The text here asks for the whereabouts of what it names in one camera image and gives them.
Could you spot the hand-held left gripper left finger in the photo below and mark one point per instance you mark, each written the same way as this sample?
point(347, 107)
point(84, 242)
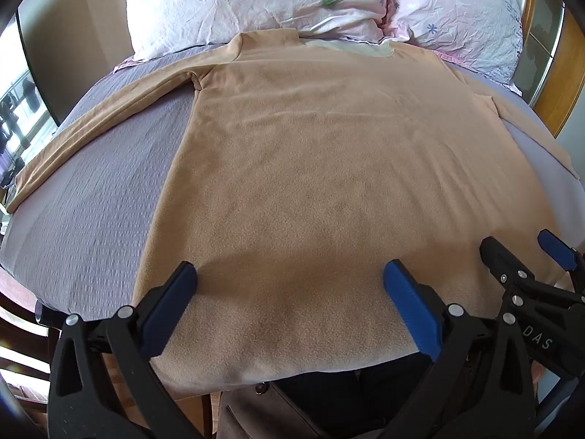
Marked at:
point(170, 307)

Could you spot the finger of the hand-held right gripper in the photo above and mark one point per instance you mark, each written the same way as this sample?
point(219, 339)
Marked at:
point(555, 248)
point(496, 256)

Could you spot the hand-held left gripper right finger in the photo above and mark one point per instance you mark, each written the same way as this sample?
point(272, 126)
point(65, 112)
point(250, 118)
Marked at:
point(411, 307)

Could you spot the tan fleece long-sleeve shirt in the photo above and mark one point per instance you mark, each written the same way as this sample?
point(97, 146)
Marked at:
point(320, 183)

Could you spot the person's dark pants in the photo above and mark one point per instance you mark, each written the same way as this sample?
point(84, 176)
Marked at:
point(361, 398)

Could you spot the grey bed sheet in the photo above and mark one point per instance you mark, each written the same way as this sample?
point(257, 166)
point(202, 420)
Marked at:
point(96, 219)

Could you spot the person's grey-brown jacket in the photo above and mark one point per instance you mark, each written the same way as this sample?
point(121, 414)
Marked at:
point(260, 414)

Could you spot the brown wooden furniture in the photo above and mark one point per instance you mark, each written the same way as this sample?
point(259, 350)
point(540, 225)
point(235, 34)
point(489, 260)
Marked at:
point(20, 356)

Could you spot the wooden headboard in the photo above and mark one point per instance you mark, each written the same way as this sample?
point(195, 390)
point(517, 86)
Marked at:
point(564, 68)

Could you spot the glass balcony door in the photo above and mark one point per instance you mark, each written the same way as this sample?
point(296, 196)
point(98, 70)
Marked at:
point(20, 114)

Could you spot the pink white floral pillow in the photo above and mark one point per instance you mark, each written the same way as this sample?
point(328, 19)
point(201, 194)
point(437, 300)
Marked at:
point(461, 13)

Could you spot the large white floral pillow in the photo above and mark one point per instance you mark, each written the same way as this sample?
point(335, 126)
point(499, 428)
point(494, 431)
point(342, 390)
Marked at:
point(237, 0)

